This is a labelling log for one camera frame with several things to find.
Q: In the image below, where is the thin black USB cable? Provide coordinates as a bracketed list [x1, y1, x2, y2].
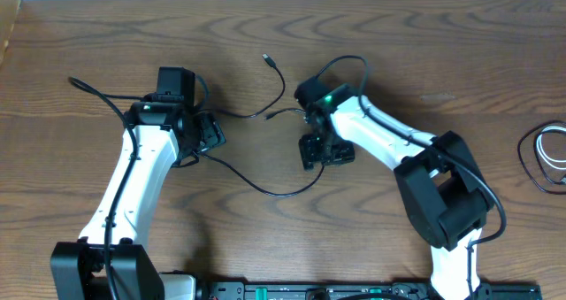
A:
[194, 53, 326, 198]

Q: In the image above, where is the white USB cable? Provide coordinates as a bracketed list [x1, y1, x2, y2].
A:
[535, 125, 566, 186]

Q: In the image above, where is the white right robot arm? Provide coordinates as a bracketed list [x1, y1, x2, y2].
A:
[294, 77, 494, 299]

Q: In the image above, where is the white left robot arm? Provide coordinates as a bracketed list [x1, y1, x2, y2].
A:
[50, 66, 226, 299]

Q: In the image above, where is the brown cardboard panel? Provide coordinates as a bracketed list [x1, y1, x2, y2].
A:
[0, 0, 21, 63]

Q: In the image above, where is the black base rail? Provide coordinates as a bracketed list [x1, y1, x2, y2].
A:
[202, 280, 543, 300]

